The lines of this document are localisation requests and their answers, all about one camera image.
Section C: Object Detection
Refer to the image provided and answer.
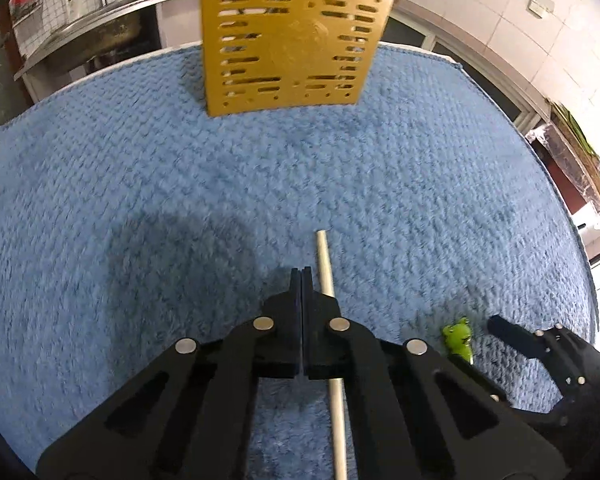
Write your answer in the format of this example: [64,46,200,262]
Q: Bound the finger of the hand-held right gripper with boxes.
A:
[505,392,581,443]
[487,315,548,360]

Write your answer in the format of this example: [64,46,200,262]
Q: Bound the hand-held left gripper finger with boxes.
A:
[36,267,301,480]
[302,266,570,480]

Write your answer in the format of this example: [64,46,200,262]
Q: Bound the pale wooden chopstick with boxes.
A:
[314,230,349,480]

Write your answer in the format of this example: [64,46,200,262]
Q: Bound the green frog utensil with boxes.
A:
[440,316,477,364]

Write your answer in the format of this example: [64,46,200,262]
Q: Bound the yellow perforated utensil holder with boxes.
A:
[200,0,397,119]

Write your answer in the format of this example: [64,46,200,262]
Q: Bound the blue fleece blanket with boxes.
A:
[0,42,598,480]

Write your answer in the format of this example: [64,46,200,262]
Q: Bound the foil-lined wooden tray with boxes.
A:
[525,105,600,229]

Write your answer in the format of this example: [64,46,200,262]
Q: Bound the green leafy vegetable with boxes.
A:
[554,102,600,157]

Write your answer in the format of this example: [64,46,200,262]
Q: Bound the white kitchen cabinet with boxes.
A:
[380,0,552,132]

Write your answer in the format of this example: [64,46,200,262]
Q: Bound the steel sink counter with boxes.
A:
[12,0,204,83]

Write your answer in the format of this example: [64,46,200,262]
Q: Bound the wire wall rack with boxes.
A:
[7,0,106,58]

